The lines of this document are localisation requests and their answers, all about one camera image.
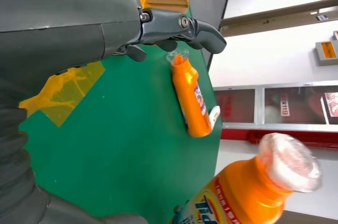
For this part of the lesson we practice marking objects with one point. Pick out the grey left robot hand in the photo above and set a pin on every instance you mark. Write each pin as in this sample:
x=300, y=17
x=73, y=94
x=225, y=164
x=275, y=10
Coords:
x=66, y=16

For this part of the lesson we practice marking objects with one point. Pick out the red and white display cabinet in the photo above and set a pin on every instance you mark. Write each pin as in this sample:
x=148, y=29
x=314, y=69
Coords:
x=264, y=110

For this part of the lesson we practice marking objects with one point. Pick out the brown wooden wall rail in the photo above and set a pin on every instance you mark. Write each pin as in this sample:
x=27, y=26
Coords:
x=277, y=14

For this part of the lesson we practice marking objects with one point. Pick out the orange bottle with clear cap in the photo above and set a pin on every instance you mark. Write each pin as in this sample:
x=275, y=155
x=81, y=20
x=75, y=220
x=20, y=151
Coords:
x=188, y=100

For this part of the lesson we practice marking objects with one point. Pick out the grey box with orange panel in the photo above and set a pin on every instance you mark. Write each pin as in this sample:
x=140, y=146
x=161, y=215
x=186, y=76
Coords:
x=327, y=51

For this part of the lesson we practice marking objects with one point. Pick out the small white bottle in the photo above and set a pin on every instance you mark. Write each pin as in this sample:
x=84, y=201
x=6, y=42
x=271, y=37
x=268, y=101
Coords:
x=215, y=114

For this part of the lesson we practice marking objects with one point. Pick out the orange bottle with white cap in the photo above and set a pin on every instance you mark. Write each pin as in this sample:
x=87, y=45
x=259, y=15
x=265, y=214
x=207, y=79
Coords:
x=250, y=187

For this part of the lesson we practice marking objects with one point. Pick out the green table mat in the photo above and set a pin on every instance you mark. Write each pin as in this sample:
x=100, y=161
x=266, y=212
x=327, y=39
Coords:
x=118, y=138

